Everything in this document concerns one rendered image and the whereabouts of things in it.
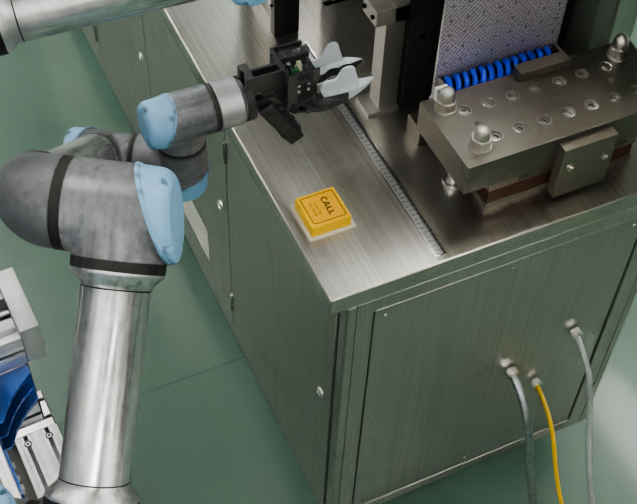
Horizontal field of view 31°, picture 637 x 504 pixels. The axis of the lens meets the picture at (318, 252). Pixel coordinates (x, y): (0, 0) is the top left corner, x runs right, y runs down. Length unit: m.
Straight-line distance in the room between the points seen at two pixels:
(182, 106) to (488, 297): 0.64
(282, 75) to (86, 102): 1.71
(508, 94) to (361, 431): 0.69
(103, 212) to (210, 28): 0.89
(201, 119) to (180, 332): 1.20
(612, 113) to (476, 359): 0.53
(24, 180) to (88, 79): 2.07
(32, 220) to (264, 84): 0.48
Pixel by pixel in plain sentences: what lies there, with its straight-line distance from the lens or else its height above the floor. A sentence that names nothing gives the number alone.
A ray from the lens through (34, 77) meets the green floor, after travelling 3.49.
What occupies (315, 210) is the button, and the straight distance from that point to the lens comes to 1.84.
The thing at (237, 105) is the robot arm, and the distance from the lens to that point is 1.71.
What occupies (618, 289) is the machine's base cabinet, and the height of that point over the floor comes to 0.60.
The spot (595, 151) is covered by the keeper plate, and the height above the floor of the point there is 1.00.
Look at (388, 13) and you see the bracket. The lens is 1.88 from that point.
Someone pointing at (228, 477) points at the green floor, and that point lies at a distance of 2.62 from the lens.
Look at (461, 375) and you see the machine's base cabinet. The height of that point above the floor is 0.51.
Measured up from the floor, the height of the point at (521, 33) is 1.08.
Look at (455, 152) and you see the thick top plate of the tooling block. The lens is 1.81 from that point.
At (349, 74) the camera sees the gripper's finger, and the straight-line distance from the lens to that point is 1.77.
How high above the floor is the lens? 2.32
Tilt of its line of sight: 51 degrees down
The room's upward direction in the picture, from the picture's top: 3 degrees clockwise
